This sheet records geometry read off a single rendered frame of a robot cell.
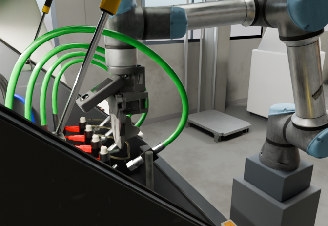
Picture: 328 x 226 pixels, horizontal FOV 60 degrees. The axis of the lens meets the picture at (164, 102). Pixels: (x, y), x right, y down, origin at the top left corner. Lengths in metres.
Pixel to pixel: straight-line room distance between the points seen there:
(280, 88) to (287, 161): 2.88
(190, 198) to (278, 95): 3.27
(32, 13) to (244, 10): 0.64
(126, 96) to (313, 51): 0.53
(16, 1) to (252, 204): 1.08
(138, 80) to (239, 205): 0.77
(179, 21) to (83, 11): 2.70
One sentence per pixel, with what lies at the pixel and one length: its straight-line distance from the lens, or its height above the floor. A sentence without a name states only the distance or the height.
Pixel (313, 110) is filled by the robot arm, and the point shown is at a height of 1.17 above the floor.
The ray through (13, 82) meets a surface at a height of 1.32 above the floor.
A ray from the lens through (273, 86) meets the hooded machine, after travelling 4.04.
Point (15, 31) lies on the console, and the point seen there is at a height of 1.40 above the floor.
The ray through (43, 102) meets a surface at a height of 1.22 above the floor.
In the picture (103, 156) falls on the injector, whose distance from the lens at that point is 0.73.
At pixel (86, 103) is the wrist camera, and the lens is 0.65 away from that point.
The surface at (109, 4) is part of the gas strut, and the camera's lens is 0.33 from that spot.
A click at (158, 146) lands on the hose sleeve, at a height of 1.17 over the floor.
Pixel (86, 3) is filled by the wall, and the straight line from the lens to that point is 3.35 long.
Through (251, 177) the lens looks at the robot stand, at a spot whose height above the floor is 0.83.
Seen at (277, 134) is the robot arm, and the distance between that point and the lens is 1.12.
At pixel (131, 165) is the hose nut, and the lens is 0.65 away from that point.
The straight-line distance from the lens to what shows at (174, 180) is 0.93.
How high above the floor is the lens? 1.45
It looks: 18 degrees down
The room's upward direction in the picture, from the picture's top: straight up
